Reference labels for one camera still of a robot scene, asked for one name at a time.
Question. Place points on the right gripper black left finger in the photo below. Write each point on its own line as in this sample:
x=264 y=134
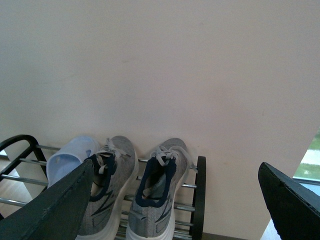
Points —
x=57 y=213

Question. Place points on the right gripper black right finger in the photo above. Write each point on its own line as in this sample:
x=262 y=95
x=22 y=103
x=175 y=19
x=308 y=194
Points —
x=294 y=209

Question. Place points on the light blue slipper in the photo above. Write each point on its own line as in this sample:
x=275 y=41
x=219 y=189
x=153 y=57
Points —
x=69 y=157

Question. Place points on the grey sneaker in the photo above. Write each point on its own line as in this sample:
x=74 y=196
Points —
x=151 y=215
x=115 y=167

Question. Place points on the black metal shoe rack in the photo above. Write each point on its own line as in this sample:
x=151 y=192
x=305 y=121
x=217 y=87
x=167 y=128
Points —
x=189 y=217

